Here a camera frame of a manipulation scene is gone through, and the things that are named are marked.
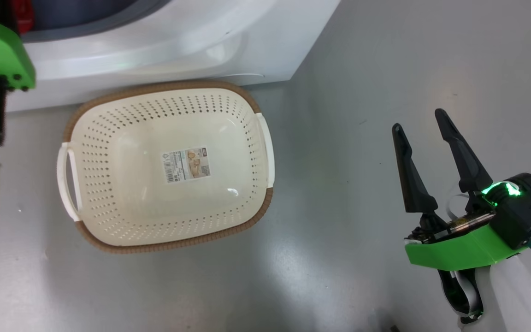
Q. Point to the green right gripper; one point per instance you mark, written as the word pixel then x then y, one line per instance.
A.
pixel 459 253

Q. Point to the red garment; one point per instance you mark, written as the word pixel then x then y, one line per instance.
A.
pixel 25 16

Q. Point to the white front-loading washing machine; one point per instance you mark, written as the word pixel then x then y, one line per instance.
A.
pixel 201 41

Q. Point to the cream perforated laundry basket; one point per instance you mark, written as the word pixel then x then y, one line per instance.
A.
pixel 155 212

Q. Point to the paper product sticker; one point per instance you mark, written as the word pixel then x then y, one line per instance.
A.
pixel 185 164

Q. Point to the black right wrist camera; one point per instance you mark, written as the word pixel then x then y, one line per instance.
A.
pixel 523 212

